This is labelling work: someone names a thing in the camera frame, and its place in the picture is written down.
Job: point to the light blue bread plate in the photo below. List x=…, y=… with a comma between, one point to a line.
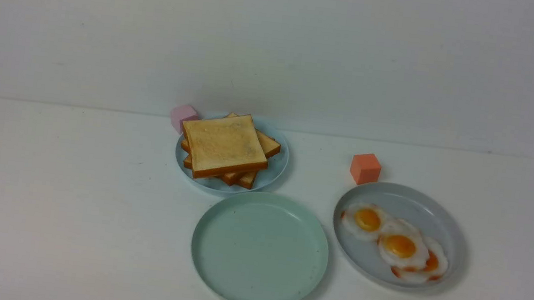
x=217, y=187

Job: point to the fried egg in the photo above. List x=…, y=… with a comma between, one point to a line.
x=364, y=221
x=436, y=265
x=401, y=244

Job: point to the grey egg plate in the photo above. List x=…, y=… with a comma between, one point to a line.
x=413, y=206

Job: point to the mint green centre plate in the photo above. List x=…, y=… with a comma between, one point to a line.
x=260, y=246

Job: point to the pink cube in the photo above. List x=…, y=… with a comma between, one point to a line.
x=180, y=114

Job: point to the orange cube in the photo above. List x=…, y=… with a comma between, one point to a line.
x=365, y=168

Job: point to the toast slice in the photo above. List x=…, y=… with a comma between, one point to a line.
x=269, y=145
x=245, y=180
x=224, y=145

